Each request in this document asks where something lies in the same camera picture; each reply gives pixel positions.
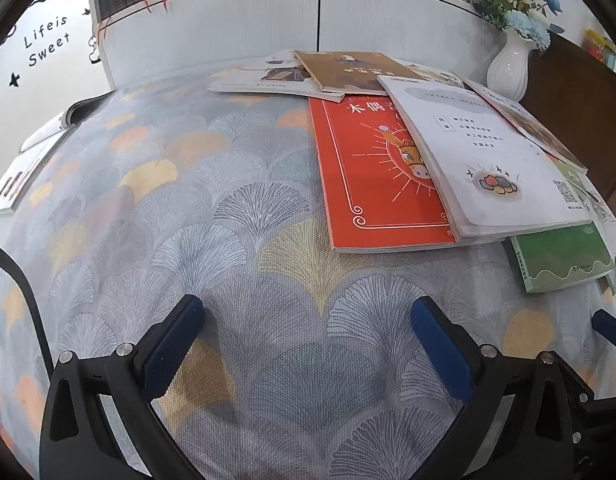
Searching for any black cable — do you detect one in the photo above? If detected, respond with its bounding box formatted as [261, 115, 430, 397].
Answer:
[0, 240, 56, 376]

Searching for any white bookshelf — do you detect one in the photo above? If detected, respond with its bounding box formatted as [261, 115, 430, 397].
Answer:
[86, 0, 539, 92]

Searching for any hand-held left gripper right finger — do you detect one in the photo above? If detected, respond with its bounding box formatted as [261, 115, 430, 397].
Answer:
[410, 296, 577, 480]

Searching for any white picture book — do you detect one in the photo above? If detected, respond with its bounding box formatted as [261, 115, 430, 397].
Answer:
[463, 79, 589, 176]

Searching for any white book with black bars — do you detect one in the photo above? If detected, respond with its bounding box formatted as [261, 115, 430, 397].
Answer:
[0, 132, 71, 218]

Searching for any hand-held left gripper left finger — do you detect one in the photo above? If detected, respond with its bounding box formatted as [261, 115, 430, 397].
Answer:
[39, 294, 209, 480]

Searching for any white book with grey clouds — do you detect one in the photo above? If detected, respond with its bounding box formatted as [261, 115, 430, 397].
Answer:
[377, 75, 594, 246]

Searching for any white book with robed figure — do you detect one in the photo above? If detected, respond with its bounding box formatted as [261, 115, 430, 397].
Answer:
[207, 49, 346, 103]

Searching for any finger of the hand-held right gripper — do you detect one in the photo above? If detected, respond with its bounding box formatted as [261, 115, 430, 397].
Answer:
[558, 362, 616, 480]
[592, 309, 616, 352]

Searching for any black wall decal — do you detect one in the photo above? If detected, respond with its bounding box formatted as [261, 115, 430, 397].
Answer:
[0, 0, 108, 111]

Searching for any open white book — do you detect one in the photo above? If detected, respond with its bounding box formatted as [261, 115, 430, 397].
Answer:
[18, 91, 113, 156]

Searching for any brown wooden cabinet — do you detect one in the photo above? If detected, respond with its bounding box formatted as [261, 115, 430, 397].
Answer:
[518, 32, 616, 211]

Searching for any white book with green title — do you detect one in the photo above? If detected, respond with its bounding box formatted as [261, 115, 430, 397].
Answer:
[553, 160, 616, 296]

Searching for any brown book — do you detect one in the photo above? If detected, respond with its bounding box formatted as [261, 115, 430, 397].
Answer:
[294, 50, 429, 95]

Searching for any red book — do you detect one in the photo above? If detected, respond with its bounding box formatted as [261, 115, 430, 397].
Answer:
[308, 94, 461, 255]

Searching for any white ribbed vase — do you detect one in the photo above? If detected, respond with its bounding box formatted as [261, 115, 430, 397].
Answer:
[486, 27, 533, 103]

